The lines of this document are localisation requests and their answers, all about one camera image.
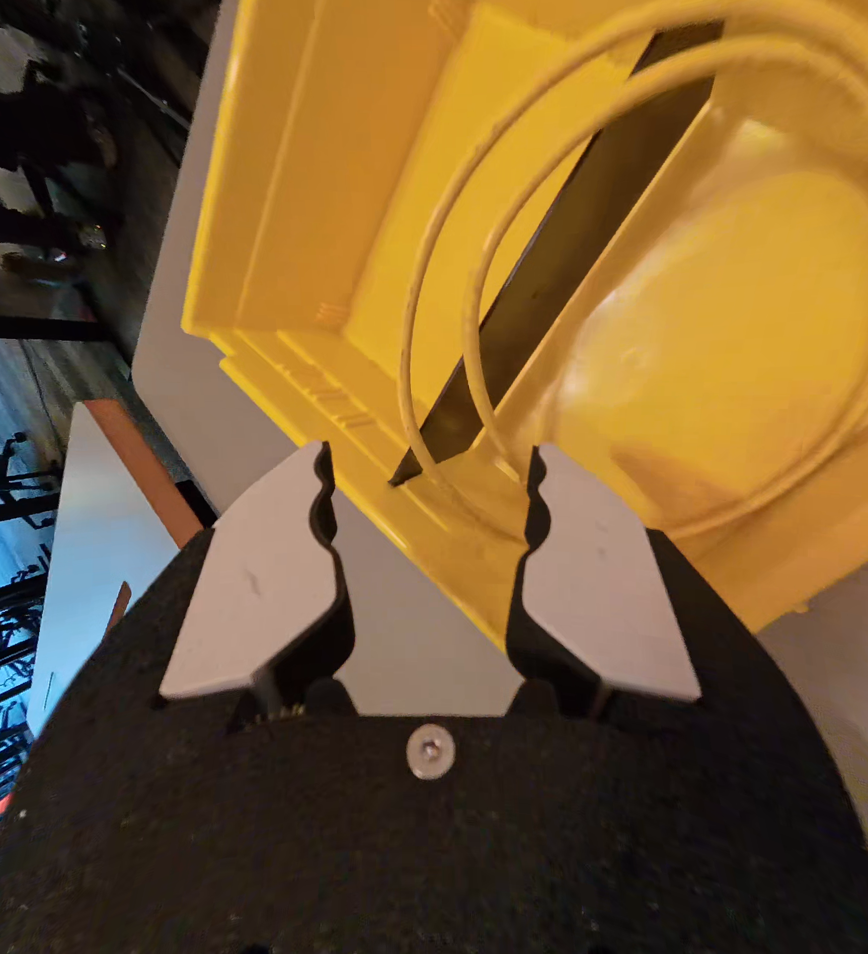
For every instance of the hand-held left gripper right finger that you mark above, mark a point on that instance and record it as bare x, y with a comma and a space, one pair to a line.
598, 596

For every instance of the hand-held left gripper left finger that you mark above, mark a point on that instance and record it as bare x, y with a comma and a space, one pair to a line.
255, 596

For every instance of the yellow plastic bin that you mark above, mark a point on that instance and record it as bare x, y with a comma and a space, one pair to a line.
374, 186

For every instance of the grey table with orange edge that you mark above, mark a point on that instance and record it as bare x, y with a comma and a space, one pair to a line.
106, 522

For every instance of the black bin divider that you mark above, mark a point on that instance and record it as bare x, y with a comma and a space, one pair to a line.
575, 223

